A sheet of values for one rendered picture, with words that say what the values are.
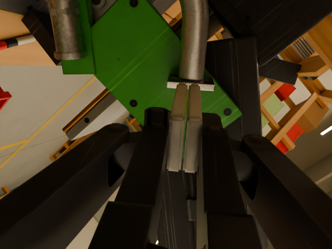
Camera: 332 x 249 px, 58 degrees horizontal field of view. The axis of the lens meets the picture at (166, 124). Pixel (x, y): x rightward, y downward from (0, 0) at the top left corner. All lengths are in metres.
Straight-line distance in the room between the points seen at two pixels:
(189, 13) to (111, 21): 0.10
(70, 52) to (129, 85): 0.08
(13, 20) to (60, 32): 0.27
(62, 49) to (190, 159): 0.26
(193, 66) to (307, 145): 9.51
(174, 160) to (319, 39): 1.04
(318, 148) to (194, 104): 9.76
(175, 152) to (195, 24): 0.21
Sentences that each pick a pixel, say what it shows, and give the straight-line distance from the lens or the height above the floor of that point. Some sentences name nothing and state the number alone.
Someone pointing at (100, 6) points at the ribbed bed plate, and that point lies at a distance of 0.41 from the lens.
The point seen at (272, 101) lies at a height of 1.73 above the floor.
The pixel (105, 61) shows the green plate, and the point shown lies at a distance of 0.40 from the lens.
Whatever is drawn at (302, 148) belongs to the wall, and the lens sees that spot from 9.82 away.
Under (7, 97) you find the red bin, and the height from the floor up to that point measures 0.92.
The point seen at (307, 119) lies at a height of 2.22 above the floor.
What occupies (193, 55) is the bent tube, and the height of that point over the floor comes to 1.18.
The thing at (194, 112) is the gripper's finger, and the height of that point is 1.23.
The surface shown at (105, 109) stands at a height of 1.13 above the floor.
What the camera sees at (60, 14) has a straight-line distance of 0.37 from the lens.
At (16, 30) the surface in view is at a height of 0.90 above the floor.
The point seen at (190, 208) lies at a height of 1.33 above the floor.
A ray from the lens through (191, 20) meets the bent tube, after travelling 0.34.
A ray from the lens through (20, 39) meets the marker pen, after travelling 0.67.
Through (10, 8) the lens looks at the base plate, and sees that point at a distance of 0.60.
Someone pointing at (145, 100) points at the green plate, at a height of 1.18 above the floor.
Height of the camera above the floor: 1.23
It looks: 2 degrees down
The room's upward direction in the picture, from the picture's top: 142 degrees clockwise
